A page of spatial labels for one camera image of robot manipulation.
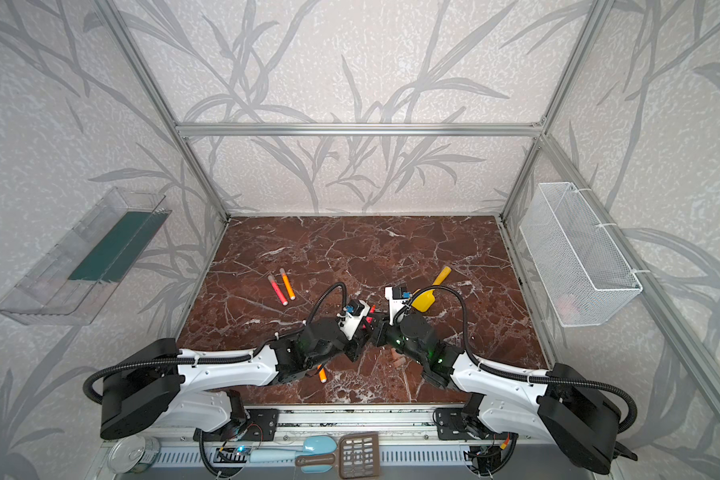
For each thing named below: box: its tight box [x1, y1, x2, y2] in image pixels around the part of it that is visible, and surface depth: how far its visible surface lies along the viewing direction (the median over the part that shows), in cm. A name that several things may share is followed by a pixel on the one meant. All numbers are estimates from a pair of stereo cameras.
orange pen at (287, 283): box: [279, 268, 296, 300], surface depth 101 cm
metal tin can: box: [107, 435, 160, 474], surface depth 67 cm
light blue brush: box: [249, 436, 338, 473], surface depth 71 cm
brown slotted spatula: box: [324, 431, 380, 479], surface depth 71 cm
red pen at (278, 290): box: [267, 275, 289, 306], surface depth 101 cm
